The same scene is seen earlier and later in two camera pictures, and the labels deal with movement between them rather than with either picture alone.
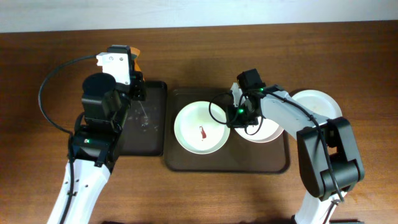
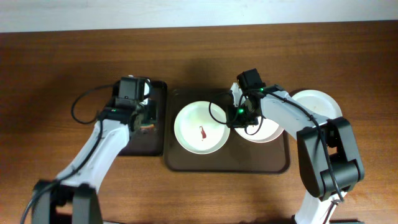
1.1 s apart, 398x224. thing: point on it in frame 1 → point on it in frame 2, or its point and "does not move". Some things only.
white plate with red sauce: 265,130 does not move
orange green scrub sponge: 135,52 → 147,126
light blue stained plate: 319,102 does not move
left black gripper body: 138,88 → 148,113
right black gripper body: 241,121 does not move
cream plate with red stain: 200,127 does not move
